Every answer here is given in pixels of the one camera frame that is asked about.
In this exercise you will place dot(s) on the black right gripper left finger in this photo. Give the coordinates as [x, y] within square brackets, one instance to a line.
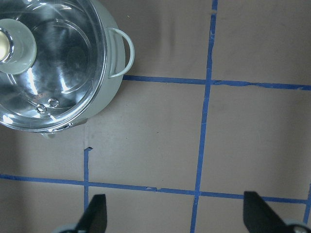
[94, 219]

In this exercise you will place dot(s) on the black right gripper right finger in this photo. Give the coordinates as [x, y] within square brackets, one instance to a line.
[259, 217]

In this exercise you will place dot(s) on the glass pot lid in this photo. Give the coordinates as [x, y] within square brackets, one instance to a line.
[68, 69]

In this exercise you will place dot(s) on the pale green electric pot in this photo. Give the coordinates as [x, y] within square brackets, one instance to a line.
[22, 50]

